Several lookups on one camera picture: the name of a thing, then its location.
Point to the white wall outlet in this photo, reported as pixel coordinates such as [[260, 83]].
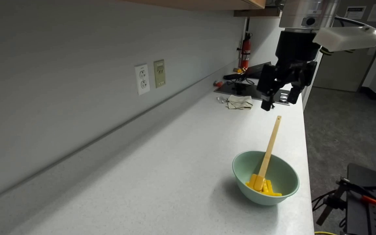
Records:
[[142, 78]]

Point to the wooden cooking stick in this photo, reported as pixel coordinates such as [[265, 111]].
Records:
[[257, 180]]

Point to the black cart with tools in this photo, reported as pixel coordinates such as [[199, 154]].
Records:
[[360, 214]]

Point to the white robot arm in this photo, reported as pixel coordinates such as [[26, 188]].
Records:
[[307, 15]]

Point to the orange handled tool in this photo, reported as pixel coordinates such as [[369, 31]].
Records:
[[365, 195]]

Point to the green bowl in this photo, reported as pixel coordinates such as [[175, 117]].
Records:
[[282, 176]]

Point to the red fire extinguisher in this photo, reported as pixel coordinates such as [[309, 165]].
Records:
[[245, 47]]

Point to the beige wall switch plate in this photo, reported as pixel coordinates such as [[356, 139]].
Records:
[[159, 73]]

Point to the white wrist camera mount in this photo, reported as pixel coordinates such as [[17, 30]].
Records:
[[344, 38]]

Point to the beige cloth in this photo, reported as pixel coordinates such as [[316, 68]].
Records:
[[233, 101]]

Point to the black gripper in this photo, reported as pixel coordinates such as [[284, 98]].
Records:
[[295, 53]]

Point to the yellow food stick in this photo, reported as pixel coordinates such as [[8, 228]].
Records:
[[267, 189]]

